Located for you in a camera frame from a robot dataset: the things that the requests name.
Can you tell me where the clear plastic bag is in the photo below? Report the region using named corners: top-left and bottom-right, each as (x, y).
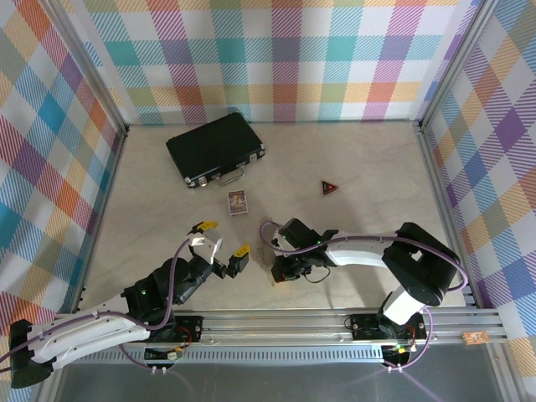
top-left (255, 245), bottom-right (281, 288)

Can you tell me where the small purple card box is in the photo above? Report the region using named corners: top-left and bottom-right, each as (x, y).
top-left (226, 190), bottom-right (250, 218)

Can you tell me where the black case with metal trim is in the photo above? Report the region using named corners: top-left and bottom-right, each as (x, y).
top-left (165, 112), bottom-right (267, 190)

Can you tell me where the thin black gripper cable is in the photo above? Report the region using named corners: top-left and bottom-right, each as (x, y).
top-left (303, 265), bottom-right (332, 285)

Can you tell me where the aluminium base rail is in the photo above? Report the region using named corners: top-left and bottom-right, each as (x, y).
top-left (54, 307), bottom-right (508, 365)

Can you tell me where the aluminium frame rail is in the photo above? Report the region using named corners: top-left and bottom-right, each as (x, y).
top-left (75, 127), bottom-right (130, 305)
top-left (414, 120), bottom-right (478, 309)

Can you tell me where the aluminium frame post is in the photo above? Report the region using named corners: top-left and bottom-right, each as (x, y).
top-left (416, 0), bottom-right (495, 131)
top-left (49, 0), bottom-right (130, 136)

